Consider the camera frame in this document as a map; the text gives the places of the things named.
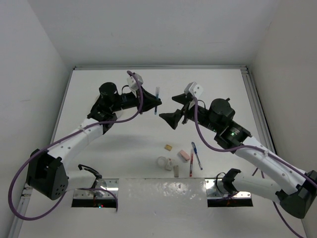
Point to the grey staple box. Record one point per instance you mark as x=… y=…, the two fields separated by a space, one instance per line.
x=176 y=171

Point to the clear tape roll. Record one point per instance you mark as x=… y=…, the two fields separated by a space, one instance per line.
x=161 y=162

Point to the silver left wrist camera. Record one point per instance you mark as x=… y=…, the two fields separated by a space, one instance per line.
x=133 y=81

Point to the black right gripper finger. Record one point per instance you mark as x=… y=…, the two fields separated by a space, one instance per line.
x=172 y=119
x=182 y=98

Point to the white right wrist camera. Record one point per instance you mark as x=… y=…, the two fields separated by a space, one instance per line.
x=194 y=89

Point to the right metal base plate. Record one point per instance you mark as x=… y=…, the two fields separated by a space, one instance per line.
x=216 y=190

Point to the white correction tape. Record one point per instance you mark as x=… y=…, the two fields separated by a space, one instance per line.
x=169 y=165

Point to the teal blue pen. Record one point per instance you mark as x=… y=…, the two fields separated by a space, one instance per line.
x=157 y=98

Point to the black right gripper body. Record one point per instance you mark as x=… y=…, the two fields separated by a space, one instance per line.
x=188 y=113

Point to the blue ballpoint pen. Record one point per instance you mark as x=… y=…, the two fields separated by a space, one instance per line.
x=196 y=154

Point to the metal base plate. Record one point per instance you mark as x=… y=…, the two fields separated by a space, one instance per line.
x=216 y=190
x=105 y=188

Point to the yellow eraser block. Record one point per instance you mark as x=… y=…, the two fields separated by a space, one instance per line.
x=168 y=147

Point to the pink stapler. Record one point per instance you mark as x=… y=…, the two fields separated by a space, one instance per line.
x=182 y=154

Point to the red pen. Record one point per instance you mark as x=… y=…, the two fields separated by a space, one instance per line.
x=191 y=162

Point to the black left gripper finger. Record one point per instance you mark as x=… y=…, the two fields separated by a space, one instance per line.
x=148 y=105
x=148 y=96

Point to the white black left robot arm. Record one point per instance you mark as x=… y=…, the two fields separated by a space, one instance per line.
x=48 y=173

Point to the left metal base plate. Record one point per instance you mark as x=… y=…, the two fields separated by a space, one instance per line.
x=105 y=188

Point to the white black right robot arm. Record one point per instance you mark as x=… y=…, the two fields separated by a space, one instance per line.
x=293 y=189

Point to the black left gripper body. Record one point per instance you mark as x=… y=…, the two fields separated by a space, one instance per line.
x=129 y=99

